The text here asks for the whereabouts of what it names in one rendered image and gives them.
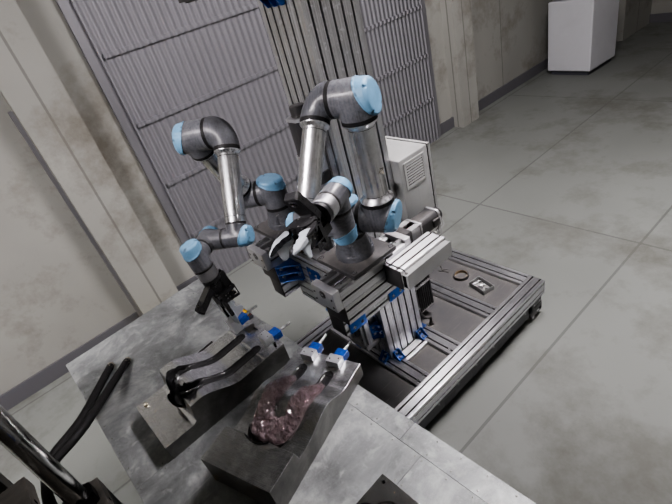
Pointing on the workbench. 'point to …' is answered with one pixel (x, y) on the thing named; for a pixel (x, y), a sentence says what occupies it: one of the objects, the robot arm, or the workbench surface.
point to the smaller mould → (386, 493)
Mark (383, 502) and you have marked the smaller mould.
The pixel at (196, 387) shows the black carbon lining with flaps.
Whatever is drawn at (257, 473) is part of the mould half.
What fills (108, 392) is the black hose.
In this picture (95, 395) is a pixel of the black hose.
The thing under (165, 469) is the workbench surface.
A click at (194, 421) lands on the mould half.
